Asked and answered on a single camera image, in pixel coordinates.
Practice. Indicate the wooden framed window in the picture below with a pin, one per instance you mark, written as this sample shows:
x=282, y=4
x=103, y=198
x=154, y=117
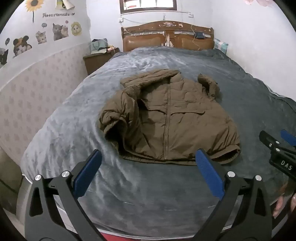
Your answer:
x=148, y=7

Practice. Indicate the red cloth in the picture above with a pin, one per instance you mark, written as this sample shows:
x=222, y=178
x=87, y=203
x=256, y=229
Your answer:
x=145, y=237

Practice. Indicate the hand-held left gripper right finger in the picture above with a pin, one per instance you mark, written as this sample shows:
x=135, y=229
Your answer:
x=209, y=173

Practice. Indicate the lettering wall sticker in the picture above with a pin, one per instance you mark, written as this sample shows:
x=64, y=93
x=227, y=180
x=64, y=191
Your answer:
x=57, y=15

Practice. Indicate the grey cats wall sticker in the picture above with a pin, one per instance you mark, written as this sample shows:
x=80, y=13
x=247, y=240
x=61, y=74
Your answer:
x=59, y=31

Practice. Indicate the yellow flower cat sticker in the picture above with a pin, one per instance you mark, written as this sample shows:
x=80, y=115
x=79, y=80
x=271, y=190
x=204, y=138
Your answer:
x=76, y=28

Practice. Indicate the wooden bed headboard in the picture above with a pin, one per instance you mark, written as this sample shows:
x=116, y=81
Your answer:
x=143, y=41

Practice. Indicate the sunflower wall sticker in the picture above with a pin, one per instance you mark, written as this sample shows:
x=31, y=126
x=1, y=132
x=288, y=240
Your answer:
x=34, y=4

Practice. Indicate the small orange item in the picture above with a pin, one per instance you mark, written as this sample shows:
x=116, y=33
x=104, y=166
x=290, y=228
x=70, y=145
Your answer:
x=111, y=48

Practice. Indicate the brown bedside table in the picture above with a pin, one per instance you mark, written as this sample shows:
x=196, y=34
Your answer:
x=94, y=63

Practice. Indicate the black cat wall sticker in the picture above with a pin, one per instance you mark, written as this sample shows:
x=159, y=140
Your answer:
x=3, y=58

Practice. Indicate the black device on headboard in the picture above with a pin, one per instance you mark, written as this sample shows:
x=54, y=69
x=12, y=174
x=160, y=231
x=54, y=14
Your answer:
x=200, y=35

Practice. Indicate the person's right hand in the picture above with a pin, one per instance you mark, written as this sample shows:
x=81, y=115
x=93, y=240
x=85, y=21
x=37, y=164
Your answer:
x=277, y=207

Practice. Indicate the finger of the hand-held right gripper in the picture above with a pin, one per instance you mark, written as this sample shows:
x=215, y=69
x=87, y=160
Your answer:
x=288, y=137
x=268, y=139

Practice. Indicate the hat cat wall sticker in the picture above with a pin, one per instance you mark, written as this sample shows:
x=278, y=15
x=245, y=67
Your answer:
x=22, y=46

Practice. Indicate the grey plush blanket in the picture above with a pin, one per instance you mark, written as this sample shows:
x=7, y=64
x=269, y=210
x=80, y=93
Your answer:
x=138, y=197

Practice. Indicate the pink rose wall sticker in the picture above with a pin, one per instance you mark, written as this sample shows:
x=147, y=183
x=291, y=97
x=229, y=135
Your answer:
x=249, y=1

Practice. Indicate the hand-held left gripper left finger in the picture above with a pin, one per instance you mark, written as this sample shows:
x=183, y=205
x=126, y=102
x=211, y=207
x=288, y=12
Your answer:
x=89, y=171

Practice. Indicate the small kitten wall sticker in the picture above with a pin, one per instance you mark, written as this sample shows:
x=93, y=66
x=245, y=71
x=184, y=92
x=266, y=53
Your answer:
x=41, y=37

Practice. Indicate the curled paper poster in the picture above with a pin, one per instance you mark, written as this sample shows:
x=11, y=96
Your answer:
x=63, y=4

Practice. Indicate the brown padded jacket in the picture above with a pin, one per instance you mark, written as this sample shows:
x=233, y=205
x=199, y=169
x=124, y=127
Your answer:
x=180, y=115

